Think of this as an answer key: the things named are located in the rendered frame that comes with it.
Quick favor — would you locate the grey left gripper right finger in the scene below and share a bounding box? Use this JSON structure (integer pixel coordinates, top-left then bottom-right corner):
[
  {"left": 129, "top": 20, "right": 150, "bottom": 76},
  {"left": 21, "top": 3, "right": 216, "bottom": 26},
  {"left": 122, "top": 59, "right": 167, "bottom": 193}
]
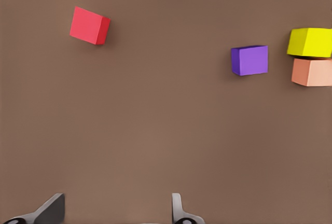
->
[{"left": 171, "top": 192, "right": 206, "bottom": 224}]

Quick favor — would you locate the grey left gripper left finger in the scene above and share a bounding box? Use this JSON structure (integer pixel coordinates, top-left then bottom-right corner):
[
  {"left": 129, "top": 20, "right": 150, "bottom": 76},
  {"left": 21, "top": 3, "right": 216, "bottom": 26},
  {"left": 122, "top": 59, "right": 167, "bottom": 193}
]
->
[{"left": 2, "top": 192, "right": 65, "bottom": 224}]

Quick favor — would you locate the purple wooden cube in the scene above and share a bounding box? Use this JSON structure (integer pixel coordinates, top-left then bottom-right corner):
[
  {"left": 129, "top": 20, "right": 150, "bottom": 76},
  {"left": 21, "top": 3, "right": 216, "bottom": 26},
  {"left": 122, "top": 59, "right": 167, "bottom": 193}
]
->
[{"left": 230, "top": 45, "right": 269, "bottom": 77}]

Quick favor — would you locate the red wooden cube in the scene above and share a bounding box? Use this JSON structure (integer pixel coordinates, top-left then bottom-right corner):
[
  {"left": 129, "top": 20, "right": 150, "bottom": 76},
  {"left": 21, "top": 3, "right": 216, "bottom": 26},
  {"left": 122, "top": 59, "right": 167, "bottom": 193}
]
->
[{"left": 69, "top": 6, "right": 112, "bottom": 46}]

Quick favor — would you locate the peach wooden cube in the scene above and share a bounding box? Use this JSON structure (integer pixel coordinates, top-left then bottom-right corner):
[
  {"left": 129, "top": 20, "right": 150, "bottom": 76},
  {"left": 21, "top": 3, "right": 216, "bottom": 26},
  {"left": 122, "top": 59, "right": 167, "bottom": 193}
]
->
[{"left": 291, "top": 58, "right": 332, "bottom": 87}]

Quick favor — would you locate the yellow wooden cube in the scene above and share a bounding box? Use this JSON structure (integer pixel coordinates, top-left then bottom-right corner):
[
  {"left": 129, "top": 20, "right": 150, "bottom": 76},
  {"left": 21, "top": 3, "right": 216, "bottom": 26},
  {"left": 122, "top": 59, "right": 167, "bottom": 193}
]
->
[{"left": 286, "top": 27, "right": 332, "bottom": 59}]

